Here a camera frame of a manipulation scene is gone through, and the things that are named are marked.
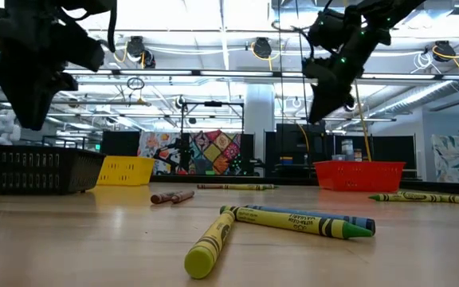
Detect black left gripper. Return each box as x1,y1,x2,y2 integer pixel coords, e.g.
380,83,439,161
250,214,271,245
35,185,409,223
0,7,106,132

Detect yellow plastic basket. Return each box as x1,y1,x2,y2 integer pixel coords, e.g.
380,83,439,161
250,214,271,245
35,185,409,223
96,155,156,187

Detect stacked storage boxes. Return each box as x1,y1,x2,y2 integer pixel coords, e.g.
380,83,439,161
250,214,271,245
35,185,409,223
339,139,363,163

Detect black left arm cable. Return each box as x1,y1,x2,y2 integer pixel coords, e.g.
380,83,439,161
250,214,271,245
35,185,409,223
107,0,118,53

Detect black coiled cable loop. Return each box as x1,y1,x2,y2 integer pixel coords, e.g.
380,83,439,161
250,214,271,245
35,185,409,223
126,77,146,92

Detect red plastic basket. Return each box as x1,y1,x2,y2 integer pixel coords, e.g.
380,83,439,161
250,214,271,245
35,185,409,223
312,160,407,194

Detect colourful patchwork quilt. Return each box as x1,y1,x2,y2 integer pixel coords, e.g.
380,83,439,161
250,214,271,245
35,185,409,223
189,130,242,176

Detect floral patterned cloth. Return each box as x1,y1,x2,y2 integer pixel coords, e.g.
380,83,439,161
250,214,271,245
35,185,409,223
137,132,182,175

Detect blue crayon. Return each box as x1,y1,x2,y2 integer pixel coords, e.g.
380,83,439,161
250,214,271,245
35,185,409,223
248,204,377,236

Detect thin black hanging cable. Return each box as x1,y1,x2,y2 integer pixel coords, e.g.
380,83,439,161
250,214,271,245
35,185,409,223
277,0,285,124

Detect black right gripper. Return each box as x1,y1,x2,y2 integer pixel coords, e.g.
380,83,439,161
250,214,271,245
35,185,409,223
301,54,365,125

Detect black plastic basket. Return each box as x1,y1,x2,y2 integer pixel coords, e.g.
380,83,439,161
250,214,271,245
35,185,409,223
0,143,107,196

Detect black background station frame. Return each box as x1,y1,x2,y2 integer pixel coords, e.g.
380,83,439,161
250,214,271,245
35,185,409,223
179,100,245,176

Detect yellow hanging cable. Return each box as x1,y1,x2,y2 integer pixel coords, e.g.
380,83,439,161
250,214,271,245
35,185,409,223
352,79,373,163

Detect long ceiling light bar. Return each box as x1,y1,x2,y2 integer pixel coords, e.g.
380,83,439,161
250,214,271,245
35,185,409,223
0,68,459,81

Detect black ceiling cable reel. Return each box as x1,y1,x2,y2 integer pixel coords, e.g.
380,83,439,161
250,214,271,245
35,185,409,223
252,37,273,61
125,35,157,70
431,39,458,64

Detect silver ceiling air duct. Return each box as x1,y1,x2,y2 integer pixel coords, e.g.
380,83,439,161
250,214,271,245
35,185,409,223
367,79,457,117

